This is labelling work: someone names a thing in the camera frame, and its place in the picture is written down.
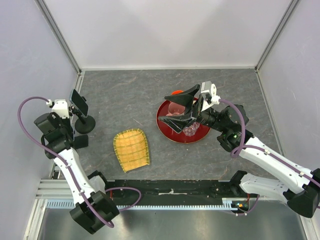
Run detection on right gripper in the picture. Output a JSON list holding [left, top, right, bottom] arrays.
[[158, 83, 227, 134]]

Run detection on black round base phone stand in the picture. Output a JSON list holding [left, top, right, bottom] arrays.
[[70, 105, 96, 134]]

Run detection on black phone teal case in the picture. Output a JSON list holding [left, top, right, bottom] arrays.
[[69, 89, 89, 117]]

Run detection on blue case phone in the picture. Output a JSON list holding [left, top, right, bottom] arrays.
[[71, 126, 76, 140]]

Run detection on black folding phone stand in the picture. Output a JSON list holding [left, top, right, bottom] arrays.
[[73, 134, 89, 150]]

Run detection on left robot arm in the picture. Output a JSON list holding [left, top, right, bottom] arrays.
[[34, 112, 120, 235]]

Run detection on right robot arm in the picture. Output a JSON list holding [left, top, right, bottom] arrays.
[[158, 81, 320, 218]]

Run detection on pink ghost mug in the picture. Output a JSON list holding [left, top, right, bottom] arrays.
[[165, 102, 185, 117]]

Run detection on orange bowl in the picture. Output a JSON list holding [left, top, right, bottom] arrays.
[[171, 90, 184, 95]]

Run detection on clear glass tumbler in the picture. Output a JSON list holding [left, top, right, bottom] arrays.
[[183, 122, 200, 137]]

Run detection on red round tray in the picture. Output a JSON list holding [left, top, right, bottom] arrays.
[[155, 100, 210, 144]]

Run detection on yellow bamboo basket tray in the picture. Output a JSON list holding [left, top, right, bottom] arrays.
[[113, 128, 150, 173]]

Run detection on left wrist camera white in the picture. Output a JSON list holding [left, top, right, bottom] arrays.
[[46, 99, 70, 119]]

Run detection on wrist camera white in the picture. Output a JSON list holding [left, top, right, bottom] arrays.
[[46, 99, 70, 119], [200, 81, 220, 112]]

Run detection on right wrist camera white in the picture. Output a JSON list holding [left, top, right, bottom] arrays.
[[200, 81, 220, 112]]

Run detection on slotted cable duct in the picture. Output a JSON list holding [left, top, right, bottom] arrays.
[[46, 199, 245, 211]]

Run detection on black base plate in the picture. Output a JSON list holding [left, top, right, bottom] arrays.
[[106, 179, 248, 206]]

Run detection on left aluminium frame post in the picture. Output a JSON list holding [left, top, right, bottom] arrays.
[[34, 0, 83, 76]]

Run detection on aluminium frame post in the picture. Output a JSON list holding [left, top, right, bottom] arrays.
[[34, 0, 83, 76], [254, 0, 301, 73]]

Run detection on right aluminium frame post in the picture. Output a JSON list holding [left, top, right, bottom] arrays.
[[254, 0, 301, 73]]

